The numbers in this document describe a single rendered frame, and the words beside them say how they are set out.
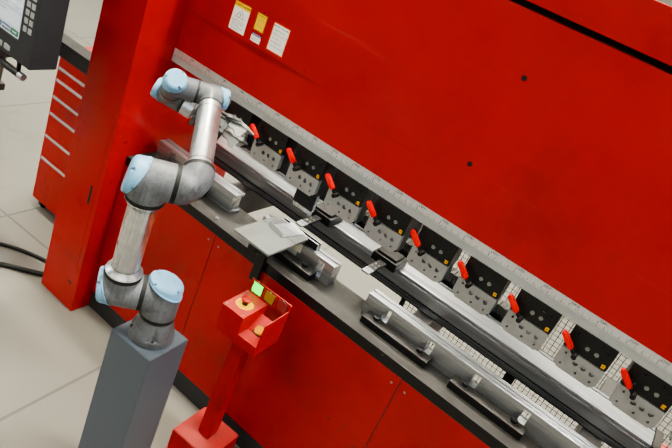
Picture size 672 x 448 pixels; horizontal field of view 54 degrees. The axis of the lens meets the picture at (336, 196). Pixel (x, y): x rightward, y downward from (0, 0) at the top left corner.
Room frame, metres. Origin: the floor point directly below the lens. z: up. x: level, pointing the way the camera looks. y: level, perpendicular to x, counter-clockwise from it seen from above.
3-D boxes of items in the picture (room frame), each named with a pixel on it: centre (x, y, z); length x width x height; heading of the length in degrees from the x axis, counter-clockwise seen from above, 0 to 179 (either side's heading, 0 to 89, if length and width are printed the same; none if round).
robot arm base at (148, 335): (1.73, 0.39, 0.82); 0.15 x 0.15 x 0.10
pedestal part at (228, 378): (2.07, 0.11, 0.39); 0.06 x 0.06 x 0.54; 67
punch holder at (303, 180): (2.41, 0.13, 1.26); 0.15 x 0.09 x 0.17; 65
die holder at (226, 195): (2.64, 0.60, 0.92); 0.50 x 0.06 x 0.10; 65
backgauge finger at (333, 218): (2.54, 0.04, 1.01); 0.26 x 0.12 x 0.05; 155
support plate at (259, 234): (2.27, 0.17, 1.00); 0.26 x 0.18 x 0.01; 155
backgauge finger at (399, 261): (2.39, -0.28, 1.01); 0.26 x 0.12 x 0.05; 155
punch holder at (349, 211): (2.33, -0.05, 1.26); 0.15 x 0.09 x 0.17; 65
